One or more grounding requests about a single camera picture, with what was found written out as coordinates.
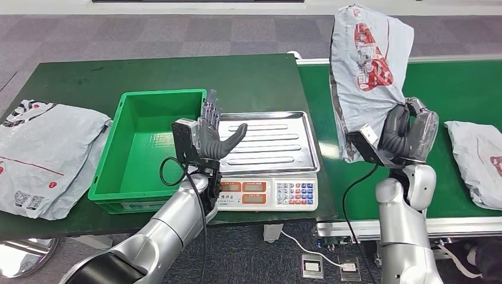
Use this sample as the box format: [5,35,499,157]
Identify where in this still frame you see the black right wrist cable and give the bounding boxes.
[342,163,379,284]

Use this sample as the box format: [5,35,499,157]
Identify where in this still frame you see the conveyor control electronics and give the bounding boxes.
[316,234,354,251]

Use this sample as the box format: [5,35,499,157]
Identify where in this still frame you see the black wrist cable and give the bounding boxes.
[342,163,379,284]
[159,156,208,284]

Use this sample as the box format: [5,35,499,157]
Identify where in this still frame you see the large grey mailer QR codes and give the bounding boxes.
[0,99,112,220]

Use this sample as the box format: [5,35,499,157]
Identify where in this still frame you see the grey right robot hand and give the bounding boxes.
[378,97,439,166]

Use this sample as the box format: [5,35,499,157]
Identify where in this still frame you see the white scale with steel tray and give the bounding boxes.
[213,111,320,212]

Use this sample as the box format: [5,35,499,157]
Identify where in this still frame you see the grey parcel bag red print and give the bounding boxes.
[329,4,416,163]
[444,120,502,212]

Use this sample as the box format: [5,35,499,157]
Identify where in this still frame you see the white power adapter block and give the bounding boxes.
[262,223,284,244]

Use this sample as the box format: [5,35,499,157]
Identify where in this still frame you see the green plastic crate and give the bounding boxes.
[88,88,208,215]

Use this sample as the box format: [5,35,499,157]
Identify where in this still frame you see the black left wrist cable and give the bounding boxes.
[159,156,208,284]

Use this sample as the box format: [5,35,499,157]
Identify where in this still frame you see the left wrist camera black plate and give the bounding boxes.
[171,117,202,163]

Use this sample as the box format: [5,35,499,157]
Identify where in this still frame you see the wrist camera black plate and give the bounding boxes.
[171,117,202,163]
[346,123,387,169]

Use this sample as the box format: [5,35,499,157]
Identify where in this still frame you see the right wrist camera black plate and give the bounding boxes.
[346,123,387,169]

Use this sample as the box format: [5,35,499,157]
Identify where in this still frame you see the silver floor socket with plug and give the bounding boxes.
[337,256,362,282]

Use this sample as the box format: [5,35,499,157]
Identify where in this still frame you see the round chrome base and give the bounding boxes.
[0,237,60,280]

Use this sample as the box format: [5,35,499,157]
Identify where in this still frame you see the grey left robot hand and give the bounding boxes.
[196,89,249,161]

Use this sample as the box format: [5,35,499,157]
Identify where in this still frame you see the green conveyor belt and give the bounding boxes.
[296,54,502,242]

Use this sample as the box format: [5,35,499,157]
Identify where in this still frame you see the white power cable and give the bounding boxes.
[280,230,346,269]

